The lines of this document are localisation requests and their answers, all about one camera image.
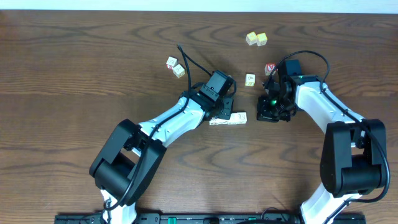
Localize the red edged wooden block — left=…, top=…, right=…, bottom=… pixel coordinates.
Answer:
left=228, top=113, right=239, bottom=124

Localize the blue edged picture block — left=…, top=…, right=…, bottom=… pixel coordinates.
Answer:
left=237, top=112, right=247, bottom=124

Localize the green edged wooden block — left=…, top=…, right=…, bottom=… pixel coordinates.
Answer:
left=209, top=119, right=219, bottom=126

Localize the blue letter X block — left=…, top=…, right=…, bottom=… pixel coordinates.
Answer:
left=217, top=119, right=229, bottom=125

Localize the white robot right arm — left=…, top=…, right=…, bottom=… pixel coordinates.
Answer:
left=257, top=75, right=391, bottom=223

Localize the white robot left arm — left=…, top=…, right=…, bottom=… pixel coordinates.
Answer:
left=89, top=91, right=233, bottom=223

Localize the yellow picture block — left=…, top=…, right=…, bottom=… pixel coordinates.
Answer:
left=245, top=73, right=256, bottom=86

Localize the red letter V block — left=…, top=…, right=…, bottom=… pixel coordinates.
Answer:
left=264, top=63, right=275, bottom=76

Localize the umbrella picture block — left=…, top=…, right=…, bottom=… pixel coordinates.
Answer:
left=172, top=64, right=185, bottom=78

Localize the yellow letter block right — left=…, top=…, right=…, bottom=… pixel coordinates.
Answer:
left=256, top=32, right=268, bottom=47

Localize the yellow letter block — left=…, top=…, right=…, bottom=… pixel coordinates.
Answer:
left=246, top=32, right=258, bottom=45
left=256, top=32, right=268, bottom=47

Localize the yellow letter block left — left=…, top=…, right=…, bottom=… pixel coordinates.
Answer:
left=246, top=32, right=258, bottom=45

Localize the red number three block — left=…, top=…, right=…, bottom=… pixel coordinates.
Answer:
left=166, top=57, right=178, bottom=70

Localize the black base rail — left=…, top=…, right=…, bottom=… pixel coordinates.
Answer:
left=54, top=212, right=368, bottom=224

